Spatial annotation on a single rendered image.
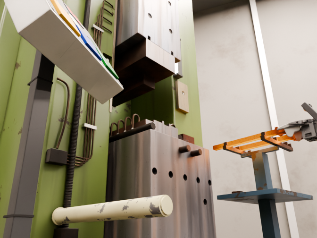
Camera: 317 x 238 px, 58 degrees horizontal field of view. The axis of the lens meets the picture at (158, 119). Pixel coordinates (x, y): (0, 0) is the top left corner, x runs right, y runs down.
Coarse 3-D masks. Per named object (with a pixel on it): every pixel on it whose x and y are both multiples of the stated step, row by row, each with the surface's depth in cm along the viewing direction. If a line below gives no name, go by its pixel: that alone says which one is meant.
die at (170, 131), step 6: (144, 120) 110; (126, 126) 117; (138, 126) 112; (156, 126) 114; (162, 126) 117; (114, 132) 122; (120, 132) 119; (162, 132) 116; (168, 132) 119; (174, 132) 122
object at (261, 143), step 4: (280, 136) 141; (284, 136) 140; (292, 136) 136; (280, 140) 141; (284, 140) 140; (288, 140) 140; (296, 140) 137; (248, 144) 153; (252, 144) 151; (256, 144) 149; (260, 144) 148; (264, 144) 147; (268, 144) 147; (240, 148) 156; (244, 148) 154; (248, 148) 153; (252, 148) 153
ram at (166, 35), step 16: (128, 0) 134; (144, 0) 132; (160, 0) 143; (176, 0) 156; (128, 16) 130; (144, 16) 128; (160, 16) 139; (176, 16) 151; (128, 32) 126; (144, 32) 125; (160, 32) 135; (176, 32) 146; (128, 48) 132; (176, 48) 142
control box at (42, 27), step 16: (16, 0) 58; (32, 0) 56; (48, 0) 56; (16, 16) 56; (32, 16) 54; (48, 16) 54; (32, 32) 55; (48, 32) 57; (64, 32) 59; (48, 48) 60; (64, 48) 62; (80, 48) 64; (64, 64) 65; (80, 64) 68; (96, 64) 70; (80, 80) 72; (96, 80) 75; (112, 80) 78; (96, 96) 80; (112, 96) 83
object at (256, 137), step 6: (270, 132) 133; (276, 132) 130; (282, 132) 128; (240, 138) 143; (246, 138) 141; (252, 138) 138; (258, 138) 137; (222, 144) 150; (228, 144) 148; (234, 144) 146; (216, 150) 155
